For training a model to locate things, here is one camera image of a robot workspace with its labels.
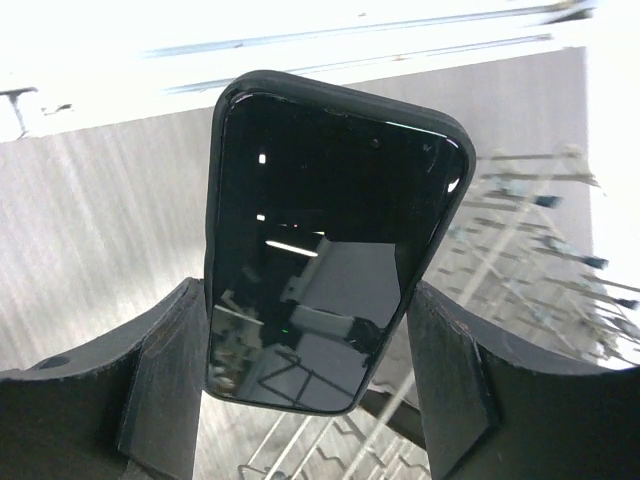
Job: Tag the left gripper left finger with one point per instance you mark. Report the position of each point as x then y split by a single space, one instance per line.
125 405

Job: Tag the black smartphone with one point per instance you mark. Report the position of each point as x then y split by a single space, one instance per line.
325 207

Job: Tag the grey wire dish rack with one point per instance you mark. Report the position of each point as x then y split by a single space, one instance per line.
520 256

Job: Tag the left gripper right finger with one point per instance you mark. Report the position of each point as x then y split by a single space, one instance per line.
496 406

